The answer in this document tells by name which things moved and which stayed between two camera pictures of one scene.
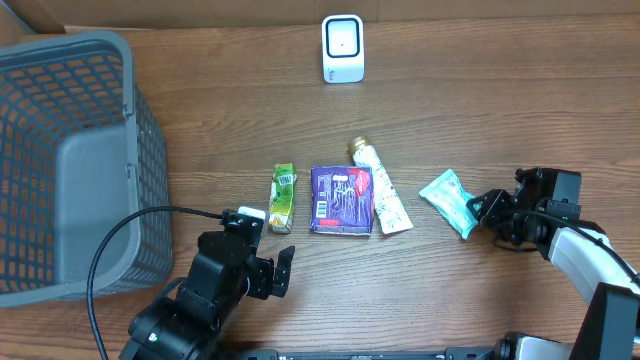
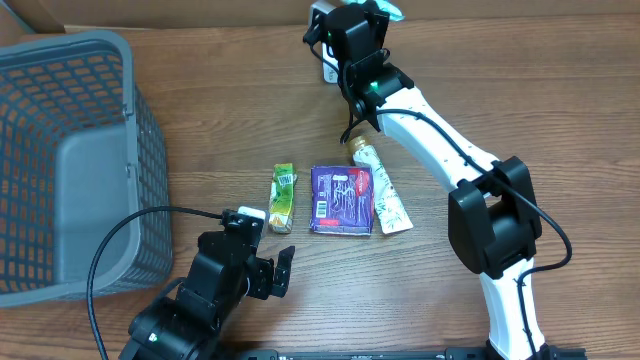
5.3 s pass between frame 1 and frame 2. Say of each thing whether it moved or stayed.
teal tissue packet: moved
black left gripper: stayed
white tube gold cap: stayed
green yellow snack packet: stayed
